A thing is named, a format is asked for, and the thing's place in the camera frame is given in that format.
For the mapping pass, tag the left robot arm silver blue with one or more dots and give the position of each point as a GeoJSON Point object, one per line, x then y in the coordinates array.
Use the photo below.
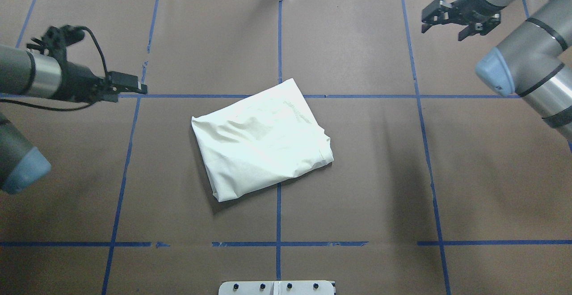
{"type": "Point", "coordinates": [42, 82]}

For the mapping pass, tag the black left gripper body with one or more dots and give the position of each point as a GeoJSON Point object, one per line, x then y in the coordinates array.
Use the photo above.
{"type": "Point", "coordinates": [78, 80]}

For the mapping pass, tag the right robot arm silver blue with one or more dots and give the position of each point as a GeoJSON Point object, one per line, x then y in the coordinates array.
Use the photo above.
{"type": "Point", "coordinates": [526, 62]}

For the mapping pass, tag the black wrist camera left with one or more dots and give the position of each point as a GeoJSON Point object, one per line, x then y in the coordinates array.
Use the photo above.
{"type": "Point", "coordinates": [54, 42]}

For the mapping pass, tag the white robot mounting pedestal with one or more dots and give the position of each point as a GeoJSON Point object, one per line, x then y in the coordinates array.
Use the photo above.
{"type": "Point", "coordinates": [296, 287]}

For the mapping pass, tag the cream long-sleeve cat shirt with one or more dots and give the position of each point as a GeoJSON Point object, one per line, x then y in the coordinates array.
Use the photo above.
{"type": "Point", "coordinates": [260, 141]}

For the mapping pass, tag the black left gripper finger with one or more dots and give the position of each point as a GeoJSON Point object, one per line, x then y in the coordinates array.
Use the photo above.
{"type": "Point", "coordinates": [116, 83]}

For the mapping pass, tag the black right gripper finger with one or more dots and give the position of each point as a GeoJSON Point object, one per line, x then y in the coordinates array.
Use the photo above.
{"type": "Point", "coordinates": [439, 12]}

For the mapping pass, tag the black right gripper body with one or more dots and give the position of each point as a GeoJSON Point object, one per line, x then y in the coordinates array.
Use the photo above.
{"type": "Point", "coordinates": [469, 3]}

